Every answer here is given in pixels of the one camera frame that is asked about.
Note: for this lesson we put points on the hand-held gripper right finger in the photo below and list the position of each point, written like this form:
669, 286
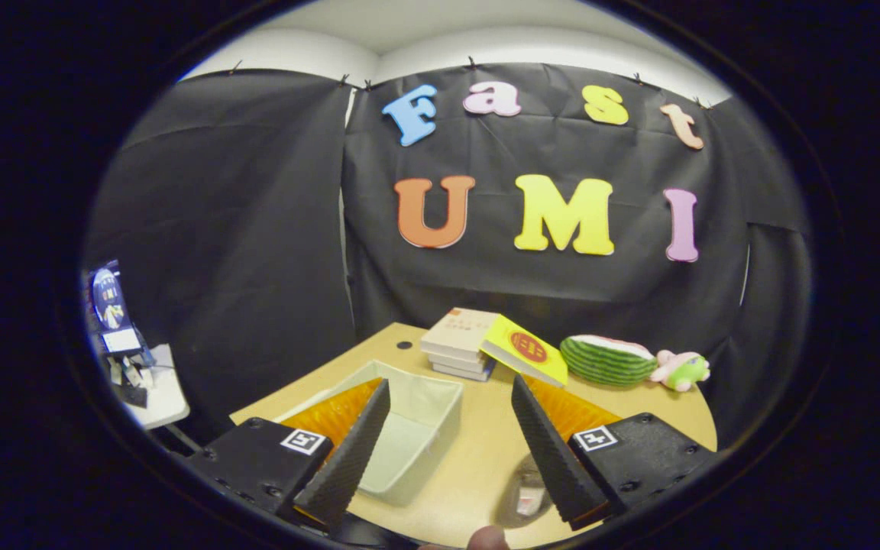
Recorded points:
551, 458

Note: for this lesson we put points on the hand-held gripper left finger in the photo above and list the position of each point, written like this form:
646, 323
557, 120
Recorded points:
348, 458

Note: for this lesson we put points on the brown fuzzy shoe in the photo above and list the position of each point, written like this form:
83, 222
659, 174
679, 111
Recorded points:
524, 496

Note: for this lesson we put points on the pale green fabric storage box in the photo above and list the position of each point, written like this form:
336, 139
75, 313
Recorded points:
421, 428

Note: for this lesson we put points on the yellow book with red circle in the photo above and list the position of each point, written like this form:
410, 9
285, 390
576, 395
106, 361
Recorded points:
524, 350

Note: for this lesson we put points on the watermelon slice plush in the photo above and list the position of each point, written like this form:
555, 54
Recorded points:
606, 359

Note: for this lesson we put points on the pale thin book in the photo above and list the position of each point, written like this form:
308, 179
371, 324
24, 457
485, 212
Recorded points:
455, 363
464, 373

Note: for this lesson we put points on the beige cover book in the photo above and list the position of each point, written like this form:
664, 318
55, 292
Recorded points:
459, 330

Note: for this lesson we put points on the pink and green plush toy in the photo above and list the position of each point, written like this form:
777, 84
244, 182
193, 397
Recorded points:
683, 369

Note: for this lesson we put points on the white card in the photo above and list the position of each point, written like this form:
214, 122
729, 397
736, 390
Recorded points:
121, 341

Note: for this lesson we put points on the blue printed sign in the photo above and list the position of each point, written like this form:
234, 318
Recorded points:
108, 298

